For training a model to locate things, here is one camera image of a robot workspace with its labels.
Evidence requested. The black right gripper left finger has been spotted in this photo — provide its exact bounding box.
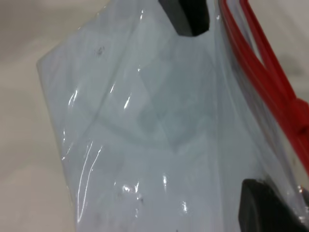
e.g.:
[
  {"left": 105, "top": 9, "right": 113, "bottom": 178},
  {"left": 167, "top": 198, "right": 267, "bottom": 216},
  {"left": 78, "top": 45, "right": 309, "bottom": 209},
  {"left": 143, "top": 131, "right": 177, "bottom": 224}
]
[{"left": 158, "top": 0, "right": 211, "bottom": 38}]

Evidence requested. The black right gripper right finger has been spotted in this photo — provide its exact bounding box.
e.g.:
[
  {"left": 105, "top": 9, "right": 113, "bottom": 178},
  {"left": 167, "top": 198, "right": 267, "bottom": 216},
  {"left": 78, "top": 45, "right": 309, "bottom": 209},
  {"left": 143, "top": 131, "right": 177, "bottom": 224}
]
[{"left": 237, "top": 178, "right": 309, "bottom": 232}]

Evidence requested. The red zipper slider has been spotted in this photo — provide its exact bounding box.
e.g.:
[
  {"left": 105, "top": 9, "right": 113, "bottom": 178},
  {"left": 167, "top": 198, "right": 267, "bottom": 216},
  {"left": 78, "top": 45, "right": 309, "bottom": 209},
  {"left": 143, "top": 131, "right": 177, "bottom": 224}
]
[{"left": 294, "top": 96, "right": 309, "bottom": 134}]

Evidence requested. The clear plastic zip bag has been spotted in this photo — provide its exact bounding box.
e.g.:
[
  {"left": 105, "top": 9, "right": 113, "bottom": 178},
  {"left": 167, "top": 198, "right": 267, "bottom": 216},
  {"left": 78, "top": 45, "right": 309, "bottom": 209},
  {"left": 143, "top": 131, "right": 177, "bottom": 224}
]
[{"left": 36, "top": 0, "right": 309, "bottom": 232}]

